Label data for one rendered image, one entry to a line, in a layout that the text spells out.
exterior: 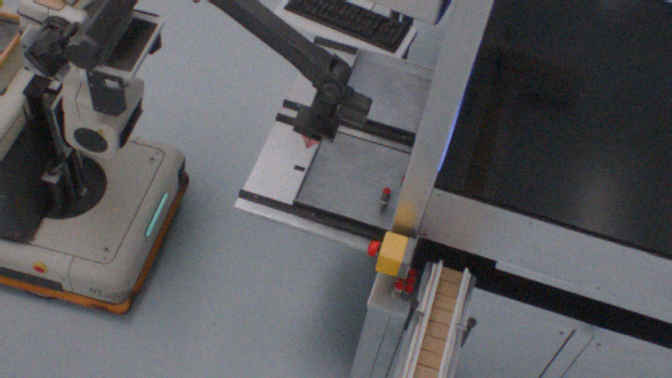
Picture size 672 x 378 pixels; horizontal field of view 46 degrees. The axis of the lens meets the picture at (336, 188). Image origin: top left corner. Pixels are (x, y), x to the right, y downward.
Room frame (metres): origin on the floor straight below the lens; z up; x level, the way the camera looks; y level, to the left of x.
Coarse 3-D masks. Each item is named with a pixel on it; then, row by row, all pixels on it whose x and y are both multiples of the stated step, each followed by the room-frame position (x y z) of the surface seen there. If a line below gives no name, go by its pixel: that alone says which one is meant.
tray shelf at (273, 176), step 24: (288, 96) 1.58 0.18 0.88; (312, 96) 1.60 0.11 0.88; (288, 144) 1.40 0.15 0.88; (384, 144) 1.46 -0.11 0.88; (264, 168) 1.31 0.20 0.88; (288, 168) 1.32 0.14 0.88; (264, 192) 1.23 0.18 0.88; (288, 192) 1.24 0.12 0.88; (264, 216) 1.16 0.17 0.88; (288, 216) 1.17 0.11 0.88; (336, 240) 1.13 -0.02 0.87; (360, 240) 1.13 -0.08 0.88
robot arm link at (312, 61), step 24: (192, 0) 1.22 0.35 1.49; (216, 0) 1.25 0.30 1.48; (240, 0) 1.25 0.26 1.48; (240, 24) 1.24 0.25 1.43; (264, 24) 1.24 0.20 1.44; (288, 24) 1.28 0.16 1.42; (288, 48) 1.23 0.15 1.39; (312, 48) 1.25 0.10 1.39; (312, 72) 1.22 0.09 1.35; (336, 72) 1.24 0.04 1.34
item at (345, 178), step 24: (336, 144) 1.43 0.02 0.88; (360, 144) 1.43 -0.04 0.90; (312, 168) 1.33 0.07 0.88; (336, 168) 1.35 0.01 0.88; (360, 168) 1.36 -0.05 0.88; (384, 168) 1.38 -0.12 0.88; (312, 192) 1.25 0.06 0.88; (336, 192) 1.27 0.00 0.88; (360, 192) 1.28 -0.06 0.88; (336, 216) 1.18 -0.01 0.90; (360, 216) 1.20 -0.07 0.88; (384, 216) 1.22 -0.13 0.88
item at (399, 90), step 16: (352, 64) 1.72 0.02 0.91; (368, 64) 1.76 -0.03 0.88; (384, 64) 1.77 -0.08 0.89; (400, 64) 1.76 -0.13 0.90; (352, 80) 1.69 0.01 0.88; (368, 80) 1.70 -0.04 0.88; (384, 80) 1.71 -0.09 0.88; (400, 80) 1.72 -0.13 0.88; (416, 80) 1.73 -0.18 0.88; (368, 96) 1.63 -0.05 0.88; (384, 96) 1.64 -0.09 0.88; (400, 96) 1.65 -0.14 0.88; (416, 96) 1.67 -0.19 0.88; (336, 112) 1.53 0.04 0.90; (384, 112) 1.58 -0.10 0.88; (400, 112) 1.59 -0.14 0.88; (416, 112) 1.60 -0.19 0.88; (384, 128) 1.51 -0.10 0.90; (400, 128) 1.50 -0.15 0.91; (416, 128) 1.54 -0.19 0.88
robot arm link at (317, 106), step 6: (318, 96) 1.23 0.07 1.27; (312, 102) 1.24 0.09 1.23; (318, 102) 1.23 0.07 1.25; (324, 102) 1.22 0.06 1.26; (336, 102) 1.23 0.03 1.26; (312, 108) 1.23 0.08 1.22; (318, 108) 1.22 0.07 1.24; (324, 108) 1.22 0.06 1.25; (330, 108) 1.22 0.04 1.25; (336, 108) 1.23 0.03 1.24; (342, 108) 1.22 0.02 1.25; (318, 114) 1.22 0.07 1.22; (324, 114) 1.22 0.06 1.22; (330, 114) 1.23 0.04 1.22
